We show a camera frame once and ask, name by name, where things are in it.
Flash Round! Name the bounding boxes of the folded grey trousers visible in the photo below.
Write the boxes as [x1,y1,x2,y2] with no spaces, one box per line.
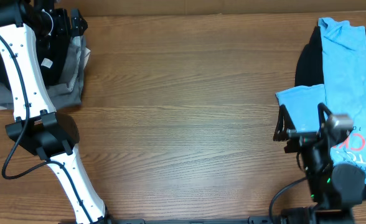
[0,35,90,110]

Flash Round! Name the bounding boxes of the black t-shirt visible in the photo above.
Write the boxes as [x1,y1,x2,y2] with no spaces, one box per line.
[0,35,70,90]

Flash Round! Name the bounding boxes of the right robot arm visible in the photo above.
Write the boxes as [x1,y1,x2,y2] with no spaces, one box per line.
[269,103,365,223]

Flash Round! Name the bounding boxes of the light blue printed t-shirt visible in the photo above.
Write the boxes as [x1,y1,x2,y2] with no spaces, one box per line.
[276,17,366,183]

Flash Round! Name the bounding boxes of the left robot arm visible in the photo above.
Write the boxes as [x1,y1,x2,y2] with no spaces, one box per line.
[0,1,114,223]

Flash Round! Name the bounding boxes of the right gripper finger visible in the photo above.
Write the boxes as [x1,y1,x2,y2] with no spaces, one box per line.
[273,105,296,141]
[317,103,332,134]

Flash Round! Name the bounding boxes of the black garment under pile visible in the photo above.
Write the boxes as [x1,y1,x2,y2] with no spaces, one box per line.
[294,26,366,200]

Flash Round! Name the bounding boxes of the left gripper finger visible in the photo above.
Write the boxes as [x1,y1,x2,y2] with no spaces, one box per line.
[71,9,88,37]
[34,0,61,10]

